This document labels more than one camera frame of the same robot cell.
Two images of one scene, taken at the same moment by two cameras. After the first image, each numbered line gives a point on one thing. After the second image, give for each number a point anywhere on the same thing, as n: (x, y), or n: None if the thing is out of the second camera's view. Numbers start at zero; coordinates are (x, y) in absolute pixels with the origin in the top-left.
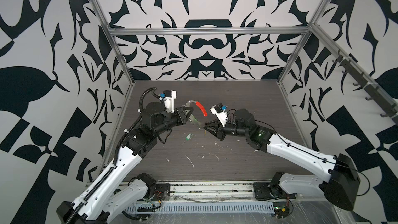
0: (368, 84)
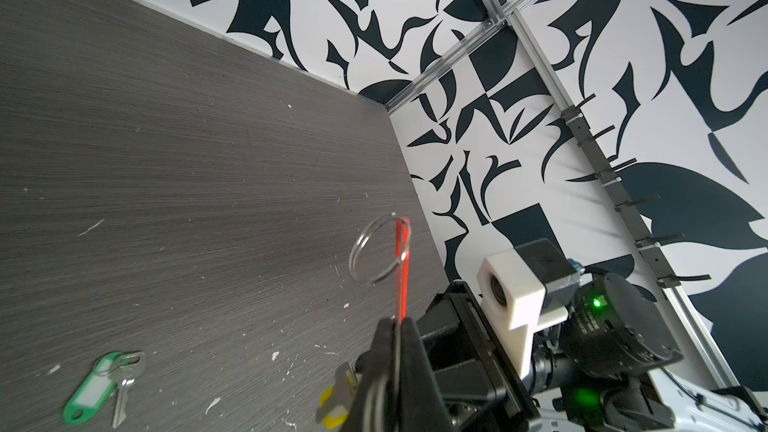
0: (648, 244)
